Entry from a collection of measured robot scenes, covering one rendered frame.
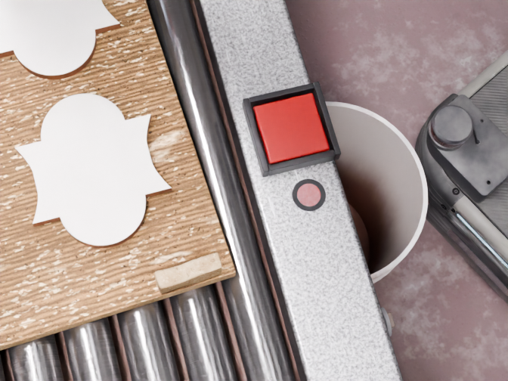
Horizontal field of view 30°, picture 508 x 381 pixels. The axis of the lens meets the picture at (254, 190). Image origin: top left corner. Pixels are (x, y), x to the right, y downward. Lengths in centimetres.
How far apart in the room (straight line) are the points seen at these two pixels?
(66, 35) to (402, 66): 117
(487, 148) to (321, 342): 84
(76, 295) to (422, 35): 131
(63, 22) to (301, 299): 34
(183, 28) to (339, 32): 107
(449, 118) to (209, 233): 82
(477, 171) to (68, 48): 89
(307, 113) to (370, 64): 108
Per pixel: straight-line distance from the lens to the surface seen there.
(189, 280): 82
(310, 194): 89
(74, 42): 92
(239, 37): 95
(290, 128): 90
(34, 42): 92
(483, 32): 206
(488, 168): 164
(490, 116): 172
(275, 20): 96
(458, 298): 186
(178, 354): 90
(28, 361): 86
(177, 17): 95
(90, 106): 89
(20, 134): 90
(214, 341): 86
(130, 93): 90
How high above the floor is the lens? 176
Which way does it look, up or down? 73 degrees down
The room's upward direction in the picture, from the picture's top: 11 degrees clockwise
